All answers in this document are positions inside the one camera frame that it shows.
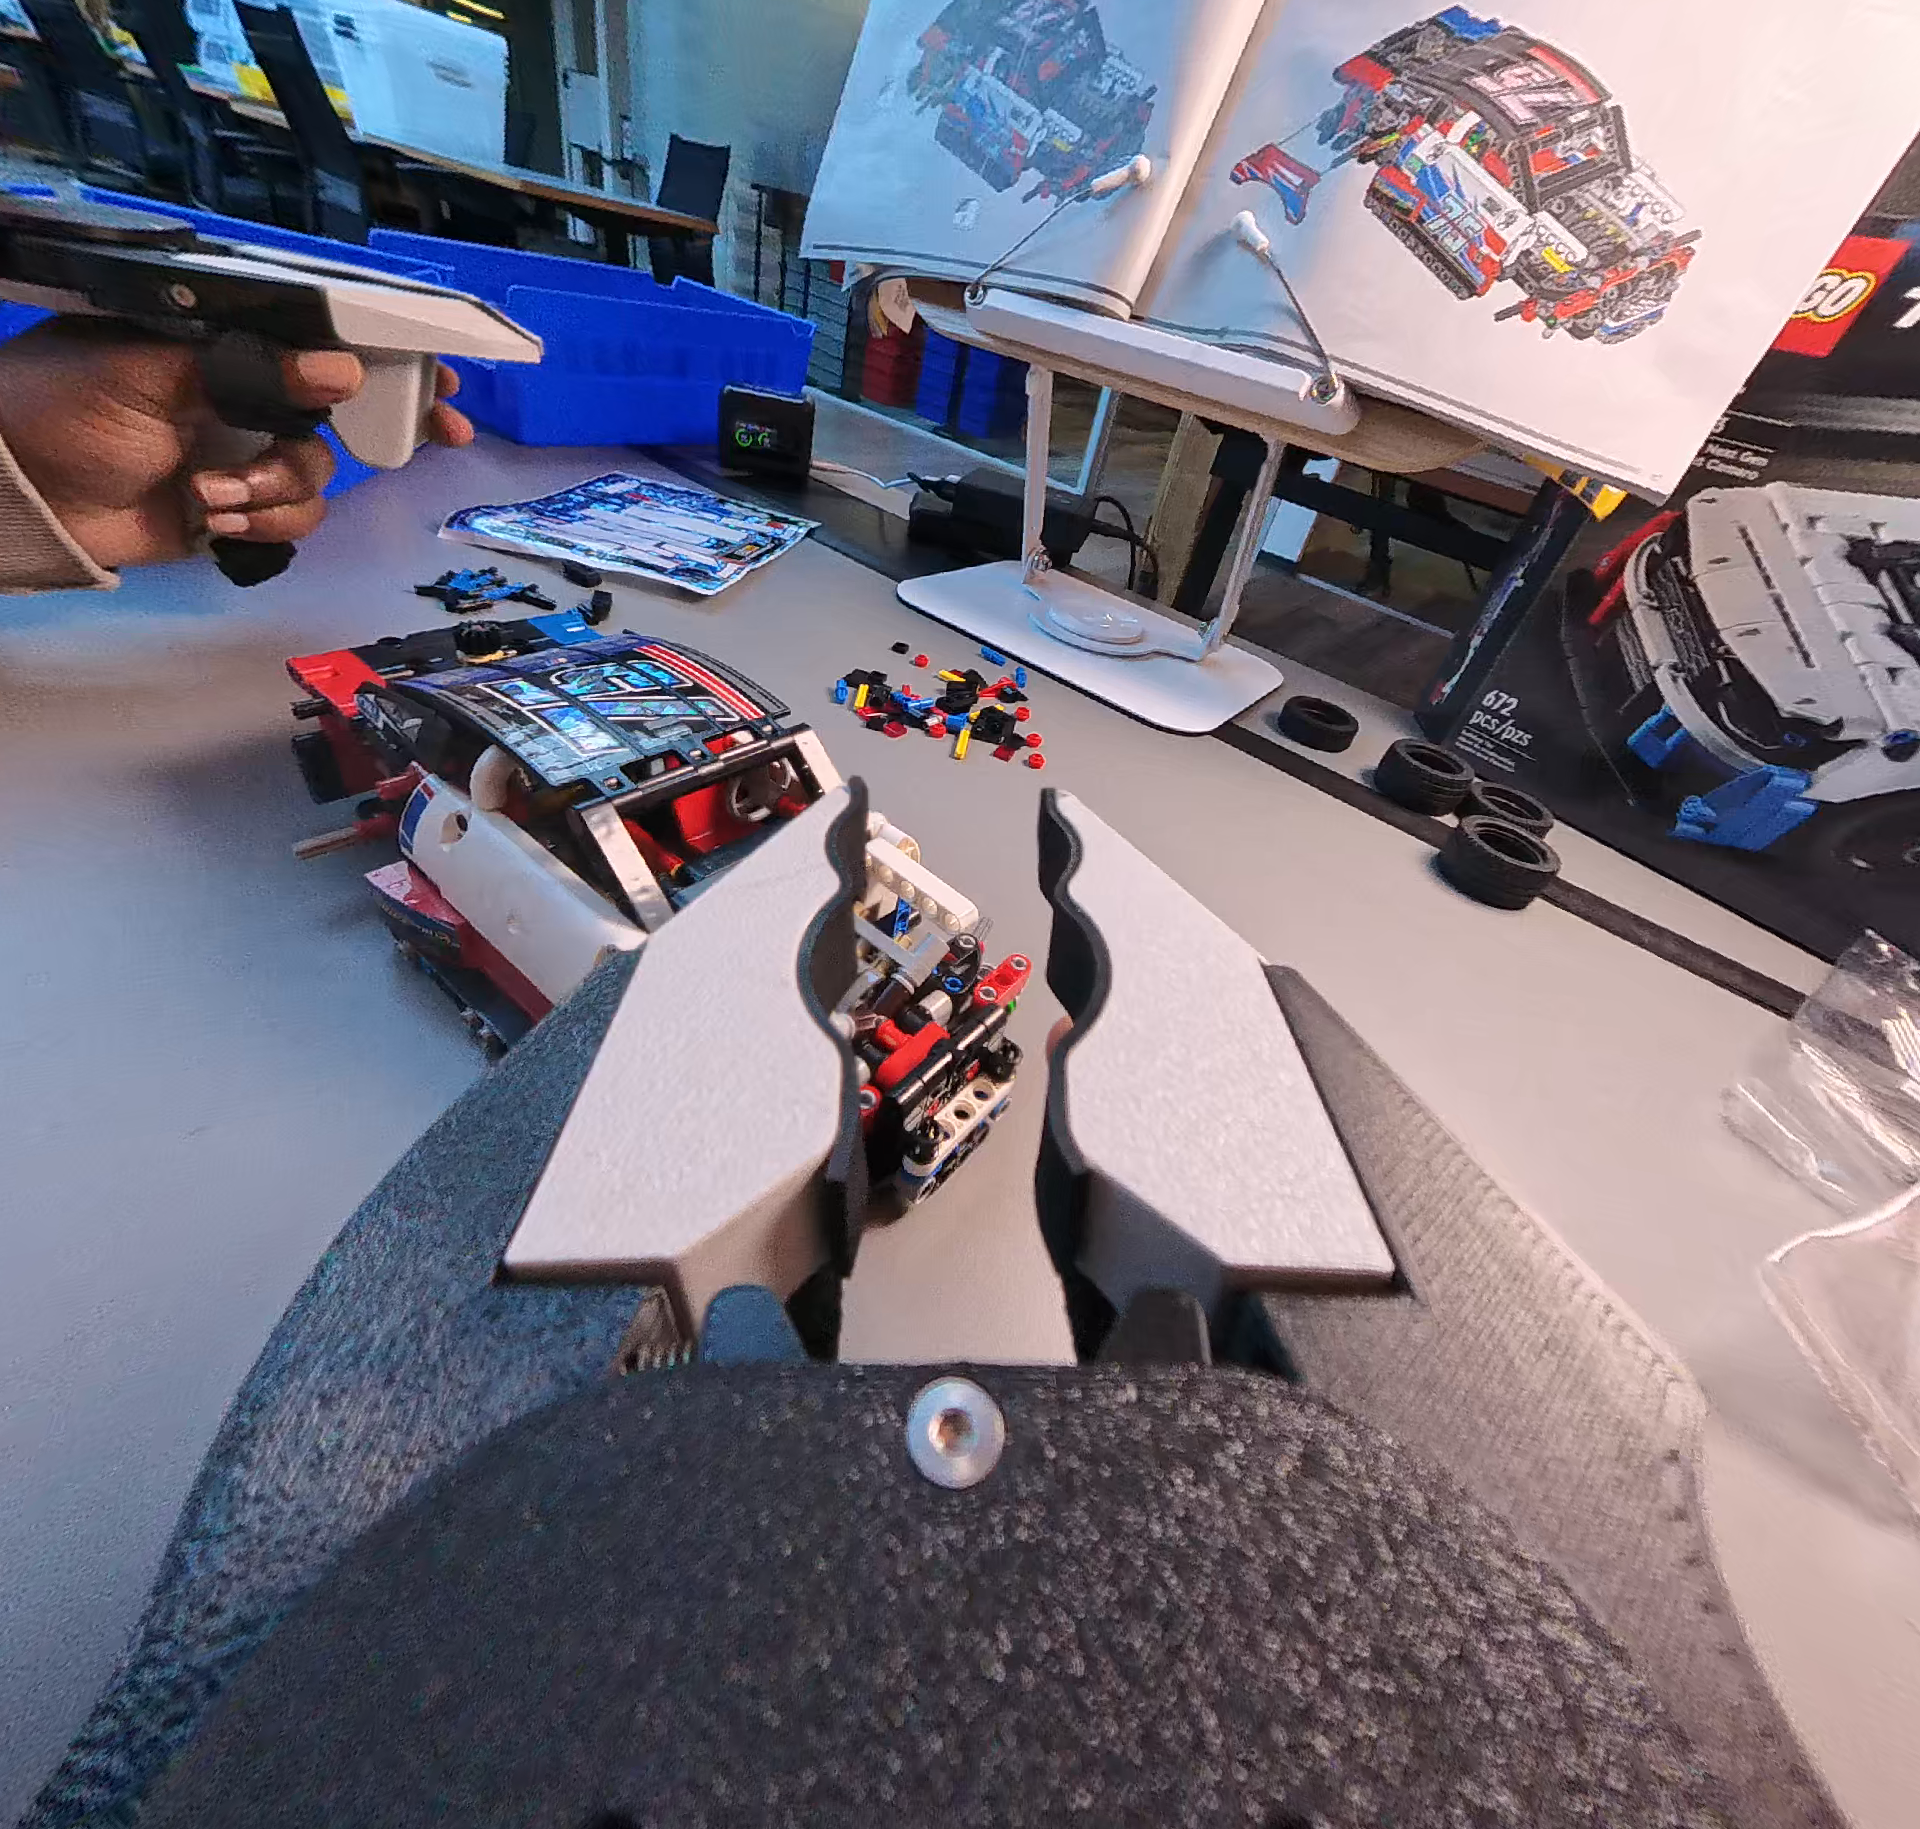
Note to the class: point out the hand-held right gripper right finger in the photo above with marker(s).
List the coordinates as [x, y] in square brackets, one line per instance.
[1201, 1109]

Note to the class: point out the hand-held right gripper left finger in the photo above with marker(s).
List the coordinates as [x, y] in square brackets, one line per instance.
[706, 1079]

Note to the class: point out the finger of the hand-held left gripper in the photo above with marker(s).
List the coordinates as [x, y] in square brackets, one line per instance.
[421, 312]

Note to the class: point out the lego sticker sheet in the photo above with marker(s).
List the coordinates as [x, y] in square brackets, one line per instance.
[630, 531]

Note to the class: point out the lego race car model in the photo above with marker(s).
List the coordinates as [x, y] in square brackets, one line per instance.
[495, 839]

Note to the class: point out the person's left forearm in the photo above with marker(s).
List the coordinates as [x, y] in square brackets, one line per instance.
[45, 531]

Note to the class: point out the black rubber lego tire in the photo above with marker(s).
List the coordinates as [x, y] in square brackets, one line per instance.
[1500, 866]
[1511, 805]
[1422, 776]
[1317, 724]

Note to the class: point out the pile of small lego pieces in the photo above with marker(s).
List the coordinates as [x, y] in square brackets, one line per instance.
[945, 705]

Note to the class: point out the lego set box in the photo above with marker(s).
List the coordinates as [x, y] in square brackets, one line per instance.
[1770, 631]

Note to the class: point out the lego instruction booklet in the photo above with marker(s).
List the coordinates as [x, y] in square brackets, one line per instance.
[1500, 282]

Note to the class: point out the person's left hand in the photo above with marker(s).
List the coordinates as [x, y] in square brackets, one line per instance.
[105, 433]

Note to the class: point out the wooden work table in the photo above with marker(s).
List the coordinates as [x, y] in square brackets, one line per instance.
[525, 194]

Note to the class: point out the plain blue bin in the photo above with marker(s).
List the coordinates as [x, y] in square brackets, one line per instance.
[630, 342]

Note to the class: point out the white storage box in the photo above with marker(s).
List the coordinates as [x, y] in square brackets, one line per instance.
[413, 74]

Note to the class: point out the cluster of blue black pins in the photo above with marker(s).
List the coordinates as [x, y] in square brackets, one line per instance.
[480, 592]

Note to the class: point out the black office chair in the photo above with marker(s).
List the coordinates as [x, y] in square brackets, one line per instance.
[690, 208]

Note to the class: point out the small black display device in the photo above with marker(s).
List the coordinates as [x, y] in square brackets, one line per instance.
[766, 437]

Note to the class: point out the white book stand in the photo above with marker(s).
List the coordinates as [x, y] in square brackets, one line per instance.
[1095, 631]

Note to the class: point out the red blue drawer rack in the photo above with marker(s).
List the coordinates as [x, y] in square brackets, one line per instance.
[945, 367]

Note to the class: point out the black power adapter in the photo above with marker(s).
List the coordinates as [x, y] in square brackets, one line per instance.
[991, 507]

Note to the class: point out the crumpled clear plastic bag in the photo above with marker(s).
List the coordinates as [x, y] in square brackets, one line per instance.
[1845, 1064]
[1860, 1334]

